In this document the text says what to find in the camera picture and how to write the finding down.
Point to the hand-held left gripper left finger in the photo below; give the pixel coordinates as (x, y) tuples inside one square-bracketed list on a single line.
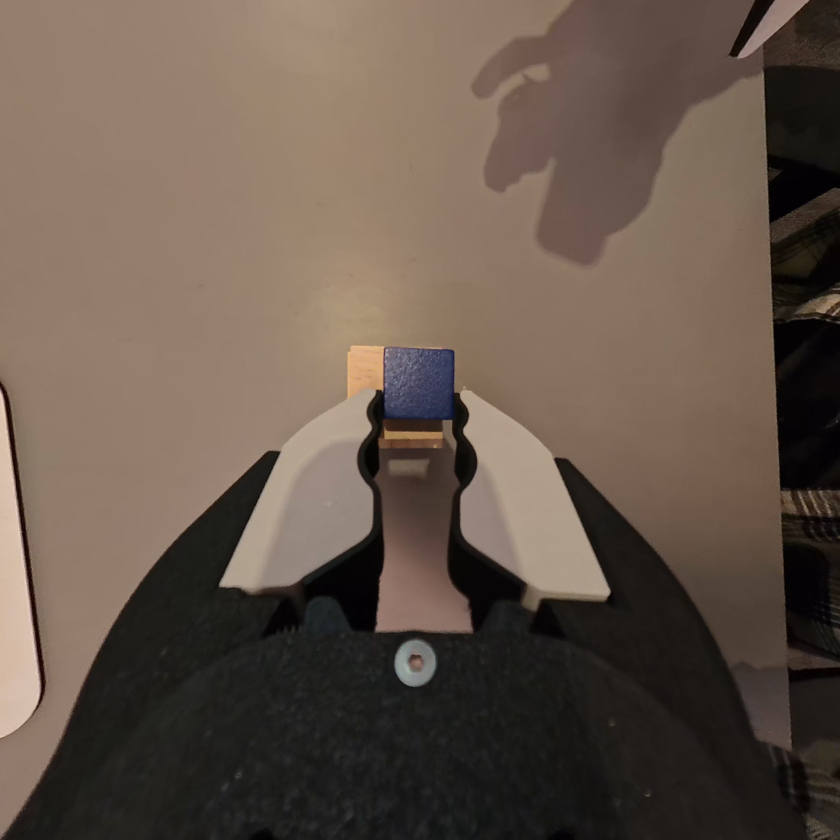
[(302, 512)]

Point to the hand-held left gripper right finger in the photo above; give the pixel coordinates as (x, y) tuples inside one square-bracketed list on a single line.
[(531, 518)]

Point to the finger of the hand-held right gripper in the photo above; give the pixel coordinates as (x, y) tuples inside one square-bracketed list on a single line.
[(771, 16)]

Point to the medium natural wooden cube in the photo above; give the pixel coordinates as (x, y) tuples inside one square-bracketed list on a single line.
[(361, 377)]

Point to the blue wooden cube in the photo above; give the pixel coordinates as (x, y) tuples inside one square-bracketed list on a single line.
[(418, 384)]

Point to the large natural wooden cube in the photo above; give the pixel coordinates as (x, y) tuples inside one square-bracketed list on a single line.
[(367, 350)]

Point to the white mount plate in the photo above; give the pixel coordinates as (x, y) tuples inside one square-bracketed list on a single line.
[(16, 558)]

